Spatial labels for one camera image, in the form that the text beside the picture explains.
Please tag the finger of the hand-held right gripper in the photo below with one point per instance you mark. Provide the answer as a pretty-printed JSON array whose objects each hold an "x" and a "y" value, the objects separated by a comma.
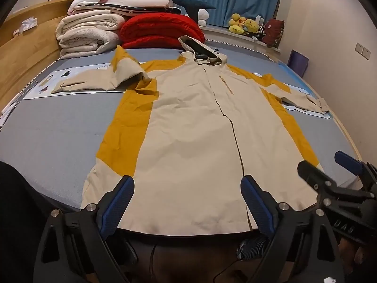
[
  {"x": 349, "y": 159},
  {"x": 312, "y": 177}
]

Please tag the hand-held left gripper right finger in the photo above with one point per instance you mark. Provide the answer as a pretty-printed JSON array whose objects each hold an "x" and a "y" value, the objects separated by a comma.
[{"x": 256, "y": 206}]

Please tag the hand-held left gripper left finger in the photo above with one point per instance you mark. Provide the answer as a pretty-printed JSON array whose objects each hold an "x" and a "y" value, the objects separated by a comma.
[{"x": 117, "y": 203}]

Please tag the beige and yellow jacket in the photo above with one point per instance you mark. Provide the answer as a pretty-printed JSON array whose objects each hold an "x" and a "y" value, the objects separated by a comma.
[{"x": 191, "y": 153}]

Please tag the person's right hand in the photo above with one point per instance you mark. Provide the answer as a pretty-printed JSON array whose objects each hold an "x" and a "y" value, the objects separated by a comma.
[{"x": 358, "y": 256}]

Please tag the dark striped slipper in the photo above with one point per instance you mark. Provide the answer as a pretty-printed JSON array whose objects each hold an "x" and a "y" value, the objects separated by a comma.
[{"x": 253, "y": 247}]

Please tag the grey bed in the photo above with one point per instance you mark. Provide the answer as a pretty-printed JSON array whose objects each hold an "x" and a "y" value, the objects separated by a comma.
[{"x": 59, "y": 141}]

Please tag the person's left leg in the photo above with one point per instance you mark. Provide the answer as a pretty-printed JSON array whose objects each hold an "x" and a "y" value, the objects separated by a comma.
[{"x": 17, "y": 212}]

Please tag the purple box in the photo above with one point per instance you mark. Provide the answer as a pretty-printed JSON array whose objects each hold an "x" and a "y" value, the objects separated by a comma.
[{"x": 298, "y": 62}]

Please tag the dark red bag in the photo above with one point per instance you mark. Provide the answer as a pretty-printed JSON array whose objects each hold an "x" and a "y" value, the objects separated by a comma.
[{"x": 273, "y": 32}]

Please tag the black white striped plush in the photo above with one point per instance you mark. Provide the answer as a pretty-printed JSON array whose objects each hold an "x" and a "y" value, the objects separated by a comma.
[{"x": 259, "y": 32}]

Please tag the window sill ledge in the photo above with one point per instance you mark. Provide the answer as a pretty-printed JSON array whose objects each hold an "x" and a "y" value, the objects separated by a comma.
[{"x": 235, "y": 39}]

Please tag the yellow plush toy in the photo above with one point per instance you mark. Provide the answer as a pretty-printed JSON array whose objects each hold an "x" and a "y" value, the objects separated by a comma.
[
  {"x": 251, "y": 26},
  {"x": 236, "y": 23}
]

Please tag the cream folded blanket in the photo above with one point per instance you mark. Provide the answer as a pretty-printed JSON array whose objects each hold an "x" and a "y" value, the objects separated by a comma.
[{"x": 88, "y": 29}]

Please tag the red folded quilt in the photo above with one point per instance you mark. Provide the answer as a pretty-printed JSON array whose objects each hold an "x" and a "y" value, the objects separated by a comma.
[{"x": 159, "y": 29}]

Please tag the wooden headboard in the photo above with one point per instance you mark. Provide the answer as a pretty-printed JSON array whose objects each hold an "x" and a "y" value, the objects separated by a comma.
[{"x": 29, "y": 47}]

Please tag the white plush toy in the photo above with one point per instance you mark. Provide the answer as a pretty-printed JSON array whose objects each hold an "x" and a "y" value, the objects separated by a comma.
[{"x": 203, "y": 16}]

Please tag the dark patterned folded cloth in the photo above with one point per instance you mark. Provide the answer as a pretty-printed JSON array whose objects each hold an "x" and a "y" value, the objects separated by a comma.
[{"x": 147, "y": 9}]

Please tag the tissue pack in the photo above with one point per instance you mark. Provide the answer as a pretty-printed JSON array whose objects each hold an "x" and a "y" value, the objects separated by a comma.
[{"x": 29, "y": 23}]

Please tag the white folded quilt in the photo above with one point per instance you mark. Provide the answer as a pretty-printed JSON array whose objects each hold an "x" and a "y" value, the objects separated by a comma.
[{"x": 138, "y": 1}]

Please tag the white wall socket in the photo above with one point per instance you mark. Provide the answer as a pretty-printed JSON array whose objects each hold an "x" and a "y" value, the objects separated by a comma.
[
  {"x": 359, "y": 47},
  {"x": 366, "y": 52}
]

